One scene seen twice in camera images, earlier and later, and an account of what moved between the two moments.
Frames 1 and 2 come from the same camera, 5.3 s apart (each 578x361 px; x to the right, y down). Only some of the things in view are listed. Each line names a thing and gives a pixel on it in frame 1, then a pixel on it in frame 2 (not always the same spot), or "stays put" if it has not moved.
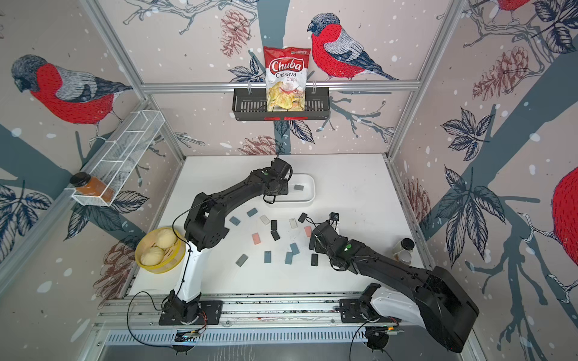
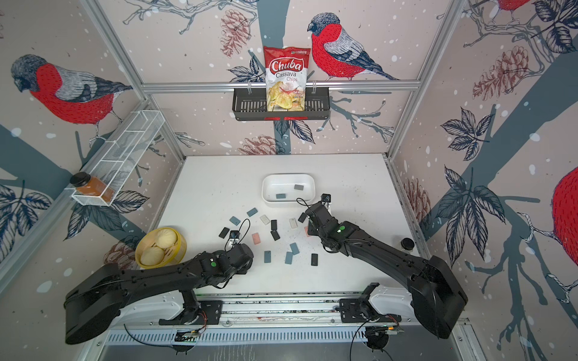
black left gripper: x=286 y=189 → x=245 y=269
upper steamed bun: x=166 y=238 stays put
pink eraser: x=256 y=238 stays put
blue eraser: x=235 y=220 stays put
